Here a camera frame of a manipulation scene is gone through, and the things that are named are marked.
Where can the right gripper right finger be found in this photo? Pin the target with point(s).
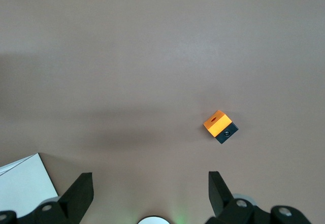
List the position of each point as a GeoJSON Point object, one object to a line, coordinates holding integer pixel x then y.
{"type": "Point", "coordinates": [218, 196]}

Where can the white drawer cabinet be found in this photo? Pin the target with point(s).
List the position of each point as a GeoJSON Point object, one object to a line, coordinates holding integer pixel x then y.
{"type": "Point", "coordinates": [23, 180]}

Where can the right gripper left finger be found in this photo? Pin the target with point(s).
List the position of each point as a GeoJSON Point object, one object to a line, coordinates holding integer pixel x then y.
{"type": "Point", "coordinates": [78, 196]}

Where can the orange box with black base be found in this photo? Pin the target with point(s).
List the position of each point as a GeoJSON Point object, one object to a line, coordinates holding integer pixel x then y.
{"type": "Point", "coordinates": [218, 123]}

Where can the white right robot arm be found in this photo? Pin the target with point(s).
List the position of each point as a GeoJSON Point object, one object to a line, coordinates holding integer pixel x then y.
{"type": "Point", "coordinates": [153, 221]}

